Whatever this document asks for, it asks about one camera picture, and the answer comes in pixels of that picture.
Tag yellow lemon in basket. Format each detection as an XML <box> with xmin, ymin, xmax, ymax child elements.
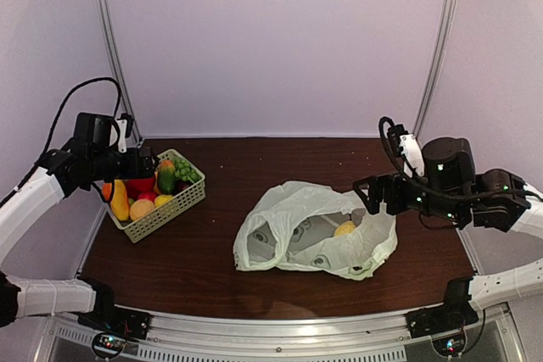
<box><xmin>154</xmin><ymin>194</ymin><xmax>173</xmax><ymax>208</ymax></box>

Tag yellow lemon in bag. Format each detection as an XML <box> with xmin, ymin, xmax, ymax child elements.
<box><xmin>333</xmin><ymin>220</ymin><xmax>356</xmax><ymax>237</ymax></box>

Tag left aluminium corner post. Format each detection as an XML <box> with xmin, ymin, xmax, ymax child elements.
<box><xmin>97</xmin><ymin>0</ymin><xmax>144</xmax><ymax>145</ymax></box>

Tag right black cable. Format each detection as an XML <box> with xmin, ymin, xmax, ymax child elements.
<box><xmin>378</xmin><ymin>115</ymin><xmax>543</xmax><ymax>206</ymax></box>

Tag orange fruit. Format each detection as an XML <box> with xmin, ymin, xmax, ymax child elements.
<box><xmin>102</xmin><ymin>183</ymin><xmax>113</xmax><ymax>202</ymax></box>

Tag green orange papaya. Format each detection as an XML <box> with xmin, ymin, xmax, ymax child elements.
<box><xmin>156</xmin><ymin>159</ymin><xmax>176</xmax><ymax>195</ymax></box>

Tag orange yellow mango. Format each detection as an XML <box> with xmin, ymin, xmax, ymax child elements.
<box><xmin>109</xmin><ymin>180</ymin><xmax>130</xmax><ymax>221</ymax></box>

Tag beige perforated plastic basket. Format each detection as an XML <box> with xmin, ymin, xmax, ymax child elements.
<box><xmin>100</xmin><ymin>149</ymin><xmax>205</xmax><ymax>243</ymax></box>

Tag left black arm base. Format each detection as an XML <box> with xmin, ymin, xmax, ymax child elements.
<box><xmin>76</xmin><ymin>278</ymin><xmax>151</xmax><ymax>340</ymax></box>

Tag black cable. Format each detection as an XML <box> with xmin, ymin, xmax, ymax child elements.
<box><xmin>0</xmin><ymin>77</ymin><xmax>124</xmax><ymax>206</ymax></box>
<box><xmin>378</xmin><ymin>115</ymin><xmax>543</xmax><ymax>206</ymax></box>

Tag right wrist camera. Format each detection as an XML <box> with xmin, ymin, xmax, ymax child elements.
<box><xmin>386</xmin><ymin>125</ymin><xmax>425</xmax><ymax>177</ymax></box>

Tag aluminium front rail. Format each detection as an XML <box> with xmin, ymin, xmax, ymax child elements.
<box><xmin>42</xmin><ymin>293</ymin><xmax>527</xmax><ymax>362</ymax></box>

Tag right aluminium corner post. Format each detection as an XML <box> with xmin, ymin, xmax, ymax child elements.
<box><xmin>413</xmin><ymin>0</ymin><xmax>458</xmax><ymax>139</ymax></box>

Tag green grapes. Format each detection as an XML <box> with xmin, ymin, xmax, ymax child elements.
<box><xmin>172</xmin><ymin>158</ymin><xmax>201</xmax><ymax>184</ymax></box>

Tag peach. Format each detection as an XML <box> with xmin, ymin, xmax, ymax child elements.
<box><xmin>129</xmin><ymin>199</ymin><xmax>155</xmax><ymax>221</ymax></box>

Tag aluminium corner post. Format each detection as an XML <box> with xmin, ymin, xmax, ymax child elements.
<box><xmin>413</xmin><ymin>0</ymin><xmax>458</xmax><ymax>139</ymax></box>
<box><xmin>97</xmin><ymin>0</ymin><xmax>144</xmax><ymax>145</ymax></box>

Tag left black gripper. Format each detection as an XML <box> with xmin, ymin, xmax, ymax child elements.
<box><xmin>88</xmin><ymin>145</ymin><xmax>159</xmax><ymax>181</ymax></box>

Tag dark red fruit in basket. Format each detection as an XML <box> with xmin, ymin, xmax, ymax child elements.
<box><xmin>175</xmin><ymin>181</ymin><xmax>192</xmax><ymax>194</ymax></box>

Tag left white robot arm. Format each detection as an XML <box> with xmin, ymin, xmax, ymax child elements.
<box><xmin>1</xmin><ymin>113</ymin><xmax>158</xmax><ymax>331</ymax></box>

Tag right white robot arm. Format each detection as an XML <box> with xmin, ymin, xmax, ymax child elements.
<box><xmin>353</xmin><ymin>136</ymin><xmax>542</xmax><ymax>330</ymax></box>

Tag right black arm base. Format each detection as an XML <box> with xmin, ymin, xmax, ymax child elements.
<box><xmin>405</xmin><ymin>276</ymin><xmax>479</xmax><ymax>338</ymax></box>

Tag pale green plastic bag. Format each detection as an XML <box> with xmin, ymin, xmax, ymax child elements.
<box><xmin>232</xmin><ymin>181</ymin><xmax>398</xmax><ymax>281</ymax></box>

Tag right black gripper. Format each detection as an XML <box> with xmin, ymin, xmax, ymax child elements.
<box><xmin>354</xmin><ymin>169</ymin><xmax>466</xmax><ymax>224</ymax></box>

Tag left black cable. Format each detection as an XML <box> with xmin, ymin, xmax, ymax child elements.
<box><xmin>0</xmin><ymin>77</ymin><xmax>124</xmax><ymax>206</ymax></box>

